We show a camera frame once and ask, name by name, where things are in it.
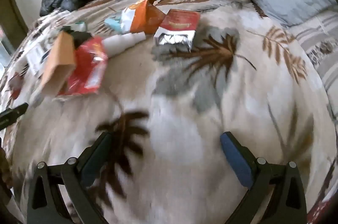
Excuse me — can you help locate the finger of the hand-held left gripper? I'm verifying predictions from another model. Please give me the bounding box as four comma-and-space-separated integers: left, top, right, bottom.
0, 103, 29, 131

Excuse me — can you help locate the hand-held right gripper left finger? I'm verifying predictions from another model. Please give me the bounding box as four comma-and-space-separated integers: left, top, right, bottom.
27, 131, 114, 224

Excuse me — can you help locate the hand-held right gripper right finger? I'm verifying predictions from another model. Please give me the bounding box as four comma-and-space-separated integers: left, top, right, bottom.
220, 131, 308, 224

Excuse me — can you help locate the brown cardboard box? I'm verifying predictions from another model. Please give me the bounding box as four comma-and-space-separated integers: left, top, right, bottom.
40, 31, 77, 96

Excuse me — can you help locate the red snack packet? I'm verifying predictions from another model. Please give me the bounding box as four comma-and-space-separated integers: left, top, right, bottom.
57, 36, 109, 98

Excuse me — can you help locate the light blue packet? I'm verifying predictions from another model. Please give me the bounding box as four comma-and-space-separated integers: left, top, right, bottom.
104, 12, 124, 34

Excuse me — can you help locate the orange snack bag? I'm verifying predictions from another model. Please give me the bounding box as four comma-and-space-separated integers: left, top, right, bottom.
120, 0, 165, 34

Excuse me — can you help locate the red foil-lined packet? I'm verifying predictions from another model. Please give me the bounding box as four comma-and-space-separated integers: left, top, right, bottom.
153, 9, 201, 52

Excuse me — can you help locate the leaf-printed blanket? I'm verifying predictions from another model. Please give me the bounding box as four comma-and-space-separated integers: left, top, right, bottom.
0, 0, 336, 224

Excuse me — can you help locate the red patterned cloth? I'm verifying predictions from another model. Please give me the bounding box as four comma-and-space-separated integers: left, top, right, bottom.
306, 198, 333, 224

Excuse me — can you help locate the small black object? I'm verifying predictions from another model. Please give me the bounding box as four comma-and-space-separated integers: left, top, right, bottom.
67, 30, 91, 48

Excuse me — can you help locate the striped floral pillow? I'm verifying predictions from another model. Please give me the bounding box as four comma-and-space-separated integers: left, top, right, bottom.
289, 6, 338, 119

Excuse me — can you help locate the brown window frame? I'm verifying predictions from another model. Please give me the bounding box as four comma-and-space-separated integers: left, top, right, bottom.
0, 0, 29, 55

